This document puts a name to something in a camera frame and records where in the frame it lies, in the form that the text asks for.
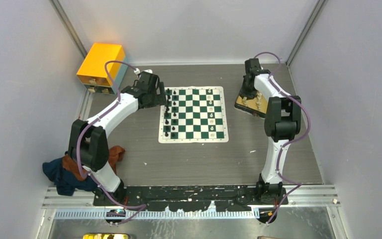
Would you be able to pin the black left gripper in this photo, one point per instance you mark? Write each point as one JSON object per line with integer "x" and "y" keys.
{"x": 159, "y": 99}

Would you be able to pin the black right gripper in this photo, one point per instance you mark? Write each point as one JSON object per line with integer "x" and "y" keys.
{"x": 244, "y": 93}

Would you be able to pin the yellow transparent tray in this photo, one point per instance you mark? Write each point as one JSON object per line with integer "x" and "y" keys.
{"x": 256, "y": 106}

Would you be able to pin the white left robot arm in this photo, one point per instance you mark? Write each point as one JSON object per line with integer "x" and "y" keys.
{"x": 88, "y": 144}

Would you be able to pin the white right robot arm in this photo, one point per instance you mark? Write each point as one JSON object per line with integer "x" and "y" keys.
{"x": 282, "y": 122}

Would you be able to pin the green white chess board mat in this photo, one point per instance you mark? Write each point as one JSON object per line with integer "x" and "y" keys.
{"x": 193, "y": 115}

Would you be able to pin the yellow teal drawer box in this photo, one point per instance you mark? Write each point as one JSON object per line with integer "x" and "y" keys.
{"x": 99, "y": 77}

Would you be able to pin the orange cloth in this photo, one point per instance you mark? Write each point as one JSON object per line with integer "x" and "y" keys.
{"x": 116, "y": 154}

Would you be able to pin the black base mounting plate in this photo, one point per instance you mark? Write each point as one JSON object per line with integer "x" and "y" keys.
{"x": 226, "y": 198}

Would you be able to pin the dark blue cloth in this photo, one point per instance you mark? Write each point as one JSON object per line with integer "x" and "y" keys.
{"x": 65, "y": 181}

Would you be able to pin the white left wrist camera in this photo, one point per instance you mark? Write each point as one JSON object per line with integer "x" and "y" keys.
{"x": 138, "y": 72}

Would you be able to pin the aluminium frame rail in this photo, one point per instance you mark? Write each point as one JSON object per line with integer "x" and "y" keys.
{"x": 96, "y": 205}

